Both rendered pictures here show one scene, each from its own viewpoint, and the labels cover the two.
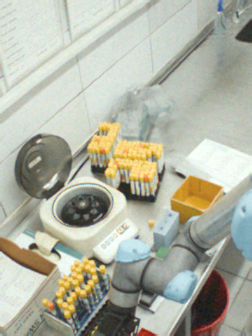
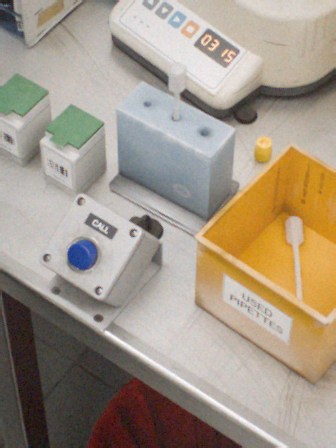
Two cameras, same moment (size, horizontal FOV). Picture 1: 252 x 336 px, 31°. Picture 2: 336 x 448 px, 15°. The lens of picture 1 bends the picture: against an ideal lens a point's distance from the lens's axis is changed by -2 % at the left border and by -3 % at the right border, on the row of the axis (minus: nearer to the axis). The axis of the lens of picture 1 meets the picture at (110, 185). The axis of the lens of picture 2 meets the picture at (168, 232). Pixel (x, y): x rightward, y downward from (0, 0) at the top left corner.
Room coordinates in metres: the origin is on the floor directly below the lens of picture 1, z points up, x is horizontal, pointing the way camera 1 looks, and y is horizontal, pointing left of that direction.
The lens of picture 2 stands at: (0.88, -0.89, 1.81)
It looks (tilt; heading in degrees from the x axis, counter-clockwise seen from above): 53 degrees down; 86
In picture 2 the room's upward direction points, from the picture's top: 1 degrees clockwise
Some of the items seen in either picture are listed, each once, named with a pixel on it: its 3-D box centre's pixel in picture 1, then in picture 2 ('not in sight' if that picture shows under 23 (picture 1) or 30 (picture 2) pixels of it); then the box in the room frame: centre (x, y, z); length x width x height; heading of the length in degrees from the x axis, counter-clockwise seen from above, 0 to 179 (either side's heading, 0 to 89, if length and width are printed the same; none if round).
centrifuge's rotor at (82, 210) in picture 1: (84, 211); not in sight; (1.05, 0.10, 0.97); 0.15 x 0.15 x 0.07
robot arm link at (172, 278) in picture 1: (172, 276); not in sight; (0.60, -0.10, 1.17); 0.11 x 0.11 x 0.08; 51
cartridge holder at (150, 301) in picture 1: (145, 297); not in sight; (0.73, -0.04, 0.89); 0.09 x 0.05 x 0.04; 49
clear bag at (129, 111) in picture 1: (127, 114); not in sight; (1.55, -0.11, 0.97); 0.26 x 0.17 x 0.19; 161
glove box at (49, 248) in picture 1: (47, 254); not in sight; (0.93, 0.23, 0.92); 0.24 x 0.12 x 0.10; 50
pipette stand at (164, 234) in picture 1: (166, 232); (174, 155); (0.94, -0.15, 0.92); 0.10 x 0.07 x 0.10; 142
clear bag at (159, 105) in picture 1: (154, 99); not in sight; (1.67, -0.25, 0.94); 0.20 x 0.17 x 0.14; 112
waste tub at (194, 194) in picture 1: (197, 203); (302, 262); (1.04, -0.27, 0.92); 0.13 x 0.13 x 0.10; 47
